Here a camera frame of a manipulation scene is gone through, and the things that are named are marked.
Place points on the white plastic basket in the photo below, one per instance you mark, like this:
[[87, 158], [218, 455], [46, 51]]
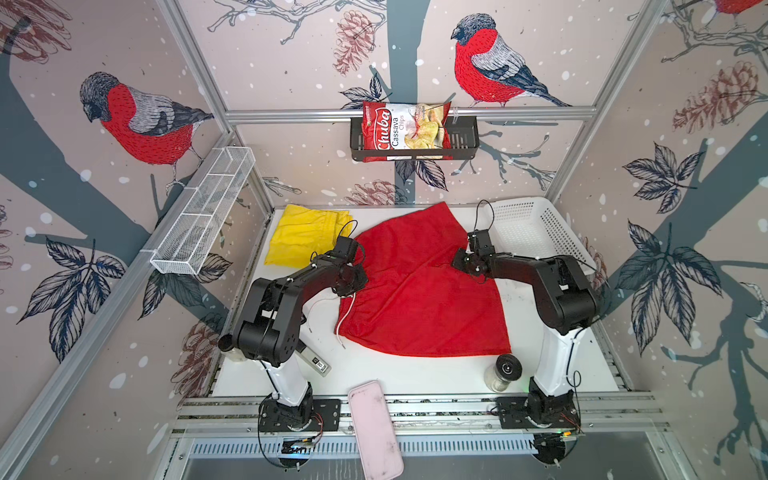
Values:
[[532, 227]]

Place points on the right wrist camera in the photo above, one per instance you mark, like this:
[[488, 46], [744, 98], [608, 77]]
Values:
[[480, 243]]

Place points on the pink silicone case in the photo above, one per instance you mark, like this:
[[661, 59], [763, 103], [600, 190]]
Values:
[[377, 443]]

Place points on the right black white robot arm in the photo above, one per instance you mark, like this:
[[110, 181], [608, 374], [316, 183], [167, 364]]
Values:
[[567, 306]]

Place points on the white wire wall basket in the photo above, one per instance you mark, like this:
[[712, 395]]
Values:
[[192, 235]]

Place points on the red shorts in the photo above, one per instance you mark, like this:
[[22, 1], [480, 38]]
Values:
[[415, 303]]

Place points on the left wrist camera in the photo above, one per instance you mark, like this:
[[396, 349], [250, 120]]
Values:
[[346, 249]]

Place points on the red cassava chips bag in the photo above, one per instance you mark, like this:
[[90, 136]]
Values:
[[390, 127]]

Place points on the black wall shelf basket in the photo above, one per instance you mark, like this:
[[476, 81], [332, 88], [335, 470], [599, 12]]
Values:
[[462, 132]]

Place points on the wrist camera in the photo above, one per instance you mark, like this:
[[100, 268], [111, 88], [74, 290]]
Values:
[[480, 243], [346, 249]]

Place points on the grey white remote device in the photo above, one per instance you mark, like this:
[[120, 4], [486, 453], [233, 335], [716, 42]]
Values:
[[311, 358]]

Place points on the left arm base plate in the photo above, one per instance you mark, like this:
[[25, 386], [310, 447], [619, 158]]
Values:
[[321, 415]]

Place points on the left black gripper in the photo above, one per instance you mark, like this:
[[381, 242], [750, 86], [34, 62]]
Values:
[[361, 283]]

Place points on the yellow shorts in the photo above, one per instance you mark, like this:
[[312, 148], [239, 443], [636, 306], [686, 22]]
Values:
[[302, 232]]

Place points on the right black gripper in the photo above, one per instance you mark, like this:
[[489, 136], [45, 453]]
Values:
[[456, 260]]

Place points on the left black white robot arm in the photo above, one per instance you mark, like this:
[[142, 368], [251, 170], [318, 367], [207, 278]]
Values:
[[268, 331]]

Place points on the jar with black lid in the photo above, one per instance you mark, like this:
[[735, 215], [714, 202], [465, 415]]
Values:
[[505, 370]]

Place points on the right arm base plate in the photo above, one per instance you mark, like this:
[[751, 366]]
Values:
[[517, 412]]

